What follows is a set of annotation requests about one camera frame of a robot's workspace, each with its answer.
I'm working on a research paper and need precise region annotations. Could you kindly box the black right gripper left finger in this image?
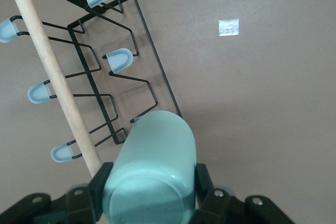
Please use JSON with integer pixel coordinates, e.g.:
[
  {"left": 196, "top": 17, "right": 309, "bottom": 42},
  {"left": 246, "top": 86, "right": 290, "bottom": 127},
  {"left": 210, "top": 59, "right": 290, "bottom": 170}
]
[{"left": 0, "top": 162, "right": 114, "bottom": 224}]

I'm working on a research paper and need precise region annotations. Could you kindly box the black wire cup holder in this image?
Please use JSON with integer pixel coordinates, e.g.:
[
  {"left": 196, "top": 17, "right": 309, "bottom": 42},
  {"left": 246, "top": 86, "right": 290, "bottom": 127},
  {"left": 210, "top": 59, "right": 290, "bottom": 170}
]
[{"left": 0, "top": 0, "right": 183, "bottom": 180}]

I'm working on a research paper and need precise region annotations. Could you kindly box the mint green plastic cup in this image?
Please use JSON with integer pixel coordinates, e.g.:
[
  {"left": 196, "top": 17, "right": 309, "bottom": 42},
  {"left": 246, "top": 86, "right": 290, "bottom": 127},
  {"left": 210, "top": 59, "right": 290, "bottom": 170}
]
[{"left": 101, "top": 110, "right": 197, "bottom": 224}]

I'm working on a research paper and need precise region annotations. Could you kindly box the brown table cover sheet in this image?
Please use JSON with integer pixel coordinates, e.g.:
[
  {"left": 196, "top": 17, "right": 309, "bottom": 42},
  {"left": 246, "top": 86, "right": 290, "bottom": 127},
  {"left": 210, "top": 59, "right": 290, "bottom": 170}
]
[{"left": 0, "top": 0, "right": 336, "bottom": 224}]

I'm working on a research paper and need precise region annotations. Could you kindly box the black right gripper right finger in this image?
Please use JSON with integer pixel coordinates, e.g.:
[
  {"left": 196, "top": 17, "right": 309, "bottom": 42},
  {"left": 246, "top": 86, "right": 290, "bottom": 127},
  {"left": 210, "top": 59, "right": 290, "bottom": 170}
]
[{"left": 188, "top": 163, "right": 297, "bottom": 224}]

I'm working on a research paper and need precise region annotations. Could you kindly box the small clear tape square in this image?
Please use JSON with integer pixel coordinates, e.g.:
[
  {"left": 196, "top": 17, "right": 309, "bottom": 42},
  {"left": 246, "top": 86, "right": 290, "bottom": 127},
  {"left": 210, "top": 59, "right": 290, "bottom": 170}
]
[{"left": 218, "top": 18, "right": 240, "bottom": 37}]

